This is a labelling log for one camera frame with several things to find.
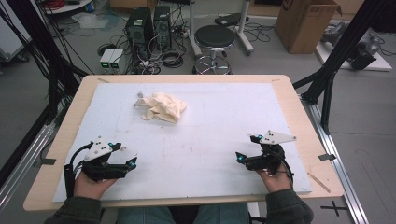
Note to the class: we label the flat black device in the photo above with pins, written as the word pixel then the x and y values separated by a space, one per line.
pixel 229 19

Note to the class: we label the clear plastic sheet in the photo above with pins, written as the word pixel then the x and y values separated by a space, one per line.
pixel 91 21

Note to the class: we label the white floor board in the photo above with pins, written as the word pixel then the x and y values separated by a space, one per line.
pixel 378 65

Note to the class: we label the thin wooden stick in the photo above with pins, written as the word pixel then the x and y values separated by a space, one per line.
pixel 319 182

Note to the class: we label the person's legs in jeans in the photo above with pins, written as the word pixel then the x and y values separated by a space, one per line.
pixel 143 216

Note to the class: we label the black round stool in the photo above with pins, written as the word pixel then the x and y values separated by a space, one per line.
pixel 214 35

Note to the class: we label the cream printed cloth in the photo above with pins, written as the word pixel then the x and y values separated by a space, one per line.
pixel 165 105

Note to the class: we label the black tape piece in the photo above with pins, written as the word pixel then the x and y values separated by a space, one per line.
pixel 48 161
pixel 327 157

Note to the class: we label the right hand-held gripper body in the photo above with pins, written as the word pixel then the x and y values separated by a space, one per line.
pixel 267 158

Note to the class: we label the black metal frame strut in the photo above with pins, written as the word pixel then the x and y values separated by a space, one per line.
pixel 342 46

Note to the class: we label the white power supply box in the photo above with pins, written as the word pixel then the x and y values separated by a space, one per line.
pixel 105 59
pixel 116 59

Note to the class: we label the person's right hand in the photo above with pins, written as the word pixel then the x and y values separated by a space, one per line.
pixel 275 184

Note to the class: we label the white round table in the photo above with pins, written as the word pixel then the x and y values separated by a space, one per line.
pixel 74 6

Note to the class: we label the grey robot parts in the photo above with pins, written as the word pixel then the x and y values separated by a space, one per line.
pixel 362 54

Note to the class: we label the cardboard box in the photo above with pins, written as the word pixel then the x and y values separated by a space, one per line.
pixel 303 26

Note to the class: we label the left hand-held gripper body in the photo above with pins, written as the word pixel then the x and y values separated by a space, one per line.
pixel 99 171

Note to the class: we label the slim black computer tower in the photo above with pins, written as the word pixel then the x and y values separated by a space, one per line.
pixel 162 26

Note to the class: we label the silver aluminium rail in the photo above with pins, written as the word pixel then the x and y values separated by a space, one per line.
pixel 336 161
pixel 28 158

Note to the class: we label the white stand leg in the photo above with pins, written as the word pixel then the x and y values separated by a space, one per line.
pixel 193 31
pixel 244 31

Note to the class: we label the person's left hand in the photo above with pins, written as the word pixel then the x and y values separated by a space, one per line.
pixel 90 186

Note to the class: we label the large black computer tower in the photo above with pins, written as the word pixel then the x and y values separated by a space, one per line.
pixel 138 28

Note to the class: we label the white foam mat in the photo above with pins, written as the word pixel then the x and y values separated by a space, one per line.
pixel 199 149

